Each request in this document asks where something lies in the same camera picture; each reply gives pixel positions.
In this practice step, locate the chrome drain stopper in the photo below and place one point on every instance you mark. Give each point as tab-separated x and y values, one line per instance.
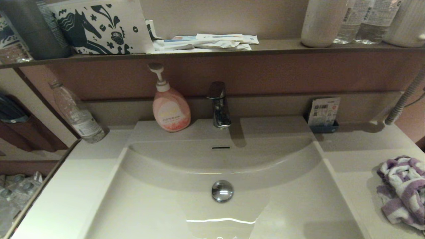
222	191

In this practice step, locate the white cylinder bottle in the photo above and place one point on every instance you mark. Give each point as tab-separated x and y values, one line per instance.
322	23

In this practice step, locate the white ribbed container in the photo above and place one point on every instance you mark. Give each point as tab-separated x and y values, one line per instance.
406	23

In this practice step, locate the chrome sink faucet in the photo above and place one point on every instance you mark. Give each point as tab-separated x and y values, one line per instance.
220	113

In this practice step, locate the white printed paper card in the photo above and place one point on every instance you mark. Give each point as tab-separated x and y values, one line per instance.
323	111

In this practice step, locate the small white green box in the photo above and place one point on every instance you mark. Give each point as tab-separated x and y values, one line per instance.
151	30

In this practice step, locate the pink soap pump bottle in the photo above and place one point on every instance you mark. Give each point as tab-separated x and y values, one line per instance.
171	111

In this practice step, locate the empty clear plastic bottle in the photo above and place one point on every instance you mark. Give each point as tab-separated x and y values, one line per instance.
81	121

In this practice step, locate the white horse print box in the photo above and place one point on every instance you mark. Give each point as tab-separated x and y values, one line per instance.
103	26

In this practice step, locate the purple white striped towel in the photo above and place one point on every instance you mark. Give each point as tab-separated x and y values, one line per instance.
401	192

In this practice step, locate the white sink basin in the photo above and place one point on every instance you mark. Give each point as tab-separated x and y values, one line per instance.
159	205

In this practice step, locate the small dark blue holder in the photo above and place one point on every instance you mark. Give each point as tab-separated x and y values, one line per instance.
323	129

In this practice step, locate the brown wall shelf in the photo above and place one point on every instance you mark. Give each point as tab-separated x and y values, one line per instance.
282	49

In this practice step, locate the dark grey cylinder container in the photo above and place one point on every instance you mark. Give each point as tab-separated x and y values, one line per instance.
28	33

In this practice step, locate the white toothbrush packet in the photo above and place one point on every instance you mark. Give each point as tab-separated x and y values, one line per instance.
229	37

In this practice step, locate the blue printed packet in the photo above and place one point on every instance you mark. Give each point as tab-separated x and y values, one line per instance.
181	39

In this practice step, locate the clear labelled water bottle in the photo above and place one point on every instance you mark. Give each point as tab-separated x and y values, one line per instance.
373	26
347	30

